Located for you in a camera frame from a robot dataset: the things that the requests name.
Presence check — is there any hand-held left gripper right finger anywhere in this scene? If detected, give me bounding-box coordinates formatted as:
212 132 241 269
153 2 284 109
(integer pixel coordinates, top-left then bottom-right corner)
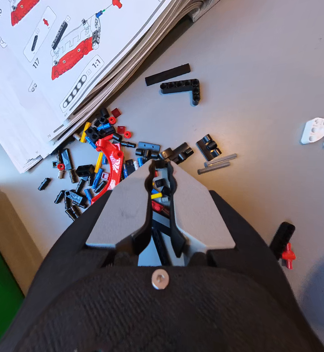
166 161 237 259

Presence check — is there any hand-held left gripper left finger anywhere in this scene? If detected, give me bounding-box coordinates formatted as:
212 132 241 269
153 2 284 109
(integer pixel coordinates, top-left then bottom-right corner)
86 160 155 256

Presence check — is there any black dotted strip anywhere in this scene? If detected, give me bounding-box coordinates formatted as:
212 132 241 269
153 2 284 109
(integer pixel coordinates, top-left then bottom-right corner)
152 227 170 266

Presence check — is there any black five-hole beam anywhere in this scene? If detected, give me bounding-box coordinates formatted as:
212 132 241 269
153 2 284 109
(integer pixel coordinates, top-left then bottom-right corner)
269 221 296 260

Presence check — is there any pile of small toy bricks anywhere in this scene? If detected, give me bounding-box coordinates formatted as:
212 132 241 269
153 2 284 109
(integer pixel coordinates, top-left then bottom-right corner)
38 107 195 222

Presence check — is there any red axle pin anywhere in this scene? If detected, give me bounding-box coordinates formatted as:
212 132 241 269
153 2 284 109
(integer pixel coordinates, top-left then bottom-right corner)
281 243 296 269

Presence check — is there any white curved brick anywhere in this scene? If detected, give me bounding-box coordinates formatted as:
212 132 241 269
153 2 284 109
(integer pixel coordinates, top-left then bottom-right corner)
300 117 324 144

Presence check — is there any instruction booklet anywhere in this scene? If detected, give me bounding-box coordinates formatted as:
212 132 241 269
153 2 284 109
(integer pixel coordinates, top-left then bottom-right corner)
0 0 220 174

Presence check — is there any grey desk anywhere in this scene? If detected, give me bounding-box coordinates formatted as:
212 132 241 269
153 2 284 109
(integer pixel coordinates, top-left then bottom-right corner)
0 0 324 328

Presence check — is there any red curved arch piece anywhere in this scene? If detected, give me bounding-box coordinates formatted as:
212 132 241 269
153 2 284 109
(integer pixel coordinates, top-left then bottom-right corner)
91 138 124 205

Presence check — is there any dark grey axle rod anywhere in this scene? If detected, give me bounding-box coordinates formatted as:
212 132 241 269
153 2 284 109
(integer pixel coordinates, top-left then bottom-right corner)
204 153 237 167
197 161 230 175

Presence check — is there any black pin connector block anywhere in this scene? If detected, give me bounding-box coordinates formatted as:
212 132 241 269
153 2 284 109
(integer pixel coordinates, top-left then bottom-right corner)
196 134 222 162

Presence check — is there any brown cardboard sheet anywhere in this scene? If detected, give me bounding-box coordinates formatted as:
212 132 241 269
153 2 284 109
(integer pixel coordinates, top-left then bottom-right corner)
0 187 44 295

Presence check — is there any black L-shaped beam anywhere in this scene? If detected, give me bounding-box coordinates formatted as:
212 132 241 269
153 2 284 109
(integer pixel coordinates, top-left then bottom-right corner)
160 79 200 106

